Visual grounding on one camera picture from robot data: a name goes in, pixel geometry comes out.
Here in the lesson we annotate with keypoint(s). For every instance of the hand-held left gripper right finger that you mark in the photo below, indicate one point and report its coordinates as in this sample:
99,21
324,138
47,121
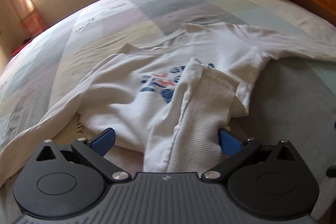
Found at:
229,144

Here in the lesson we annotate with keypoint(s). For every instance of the white sweatshirt with bear print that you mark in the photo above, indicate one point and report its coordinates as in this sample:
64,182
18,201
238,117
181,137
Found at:
118,77

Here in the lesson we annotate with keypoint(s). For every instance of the red cloth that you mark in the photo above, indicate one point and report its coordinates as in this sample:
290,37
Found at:
22,47

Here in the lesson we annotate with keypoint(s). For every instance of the pastel patchwork bed sheet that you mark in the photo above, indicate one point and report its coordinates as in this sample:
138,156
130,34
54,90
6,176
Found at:
118,8

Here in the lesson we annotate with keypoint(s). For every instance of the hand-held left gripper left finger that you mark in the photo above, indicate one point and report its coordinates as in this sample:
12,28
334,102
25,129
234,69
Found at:
103,142

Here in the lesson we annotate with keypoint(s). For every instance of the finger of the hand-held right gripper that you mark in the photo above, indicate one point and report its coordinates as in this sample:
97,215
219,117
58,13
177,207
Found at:
331,172

